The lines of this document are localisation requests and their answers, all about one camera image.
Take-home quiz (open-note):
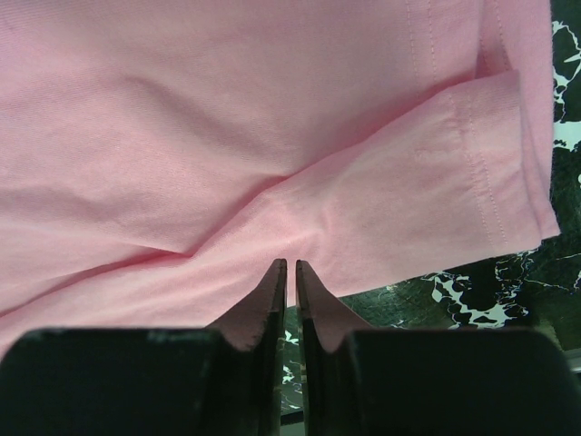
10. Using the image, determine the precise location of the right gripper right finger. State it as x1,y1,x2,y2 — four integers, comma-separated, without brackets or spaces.
296,261,580,435

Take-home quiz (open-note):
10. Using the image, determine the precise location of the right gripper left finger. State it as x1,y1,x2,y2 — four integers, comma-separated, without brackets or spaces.
1,259,287,435

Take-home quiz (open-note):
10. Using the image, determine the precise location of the pink t shirt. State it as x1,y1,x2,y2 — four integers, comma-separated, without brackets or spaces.
1,1,559,350

